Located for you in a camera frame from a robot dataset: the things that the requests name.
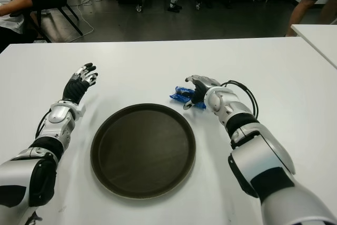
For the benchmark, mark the round brown tray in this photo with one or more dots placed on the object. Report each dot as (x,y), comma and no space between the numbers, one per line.
(143,151)

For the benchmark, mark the seated person in white shirt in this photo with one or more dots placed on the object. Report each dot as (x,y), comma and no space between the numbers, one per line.
(10,6)

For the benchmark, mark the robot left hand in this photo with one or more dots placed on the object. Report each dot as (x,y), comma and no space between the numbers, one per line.
(75,88)

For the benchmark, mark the white side table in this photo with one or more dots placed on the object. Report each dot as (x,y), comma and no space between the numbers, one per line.
(316,38)

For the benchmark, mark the blue Oreo cookie pack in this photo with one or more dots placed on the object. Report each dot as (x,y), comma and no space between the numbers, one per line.
(180,94)

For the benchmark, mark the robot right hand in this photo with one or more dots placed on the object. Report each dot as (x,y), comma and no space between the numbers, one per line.
(202,86)

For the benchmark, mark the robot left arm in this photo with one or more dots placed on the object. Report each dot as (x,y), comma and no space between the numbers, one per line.
(23,172)

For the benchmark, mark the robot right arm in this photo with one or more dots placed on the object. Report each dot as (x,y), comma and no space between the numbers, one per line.
(263,156)

